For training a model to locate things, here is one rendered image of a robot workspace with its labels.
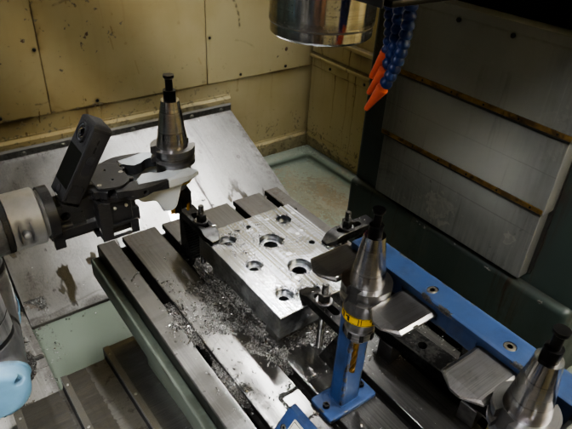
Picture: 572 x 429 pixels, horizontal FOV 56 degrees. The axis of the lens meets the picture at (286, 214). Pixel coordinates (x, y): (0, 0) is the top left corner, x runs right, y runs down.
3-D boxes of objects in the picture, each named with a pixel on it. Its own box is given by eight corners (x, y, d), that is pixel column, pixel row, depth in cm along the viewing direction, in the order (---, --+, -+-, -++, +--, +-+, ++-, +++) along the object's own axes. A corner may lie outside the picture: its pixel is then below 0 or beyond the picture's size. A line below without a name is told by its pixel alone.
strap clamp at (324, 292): (337, 375, 94) (346, 312, 86) (292, 329, 102) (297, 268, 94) (351, 368, 95) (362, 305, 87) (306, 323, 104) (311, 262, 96)
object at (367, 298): (399, 296, 67) (403, 280, 66) (370, 320, 63) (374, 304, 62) (359, 272, 71) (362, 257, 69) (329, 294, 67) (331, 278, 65)
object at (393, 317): (392, 343, 59) (394, 338, 59) (360, 314, 63) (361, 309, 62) (435, 318, 63) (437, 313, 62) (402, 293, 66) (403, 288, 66)
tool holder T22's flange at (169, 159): (203, 163, 78) (202, 147, 77) (164, 174, 75) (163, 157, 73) (181, 146, 82) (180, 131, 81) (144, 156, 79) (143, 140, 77)
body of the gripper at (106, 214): (124, 205, 82) (42, 230, 76) (117, 154, 77) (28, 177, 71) (145, 230, 77) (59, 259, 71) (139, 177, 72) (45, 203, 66)
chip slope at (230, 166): (52, 374, 125) (28, 289, 111) (-12, 233, 169) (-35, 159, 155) (340, 250, 171) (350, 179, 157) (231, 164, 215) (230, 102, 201)
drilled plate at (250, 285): (278, 339, 95) (280, 318, 92) (199, 254, 114) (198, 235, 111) (373, 291, 107) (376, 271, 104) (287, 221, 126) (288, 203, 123)
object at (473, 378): (475, 414, 52) (477, 408, 52) (432, 378, 55) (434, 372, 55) (517, 381, 56) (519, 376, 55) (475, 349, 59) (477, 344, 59)
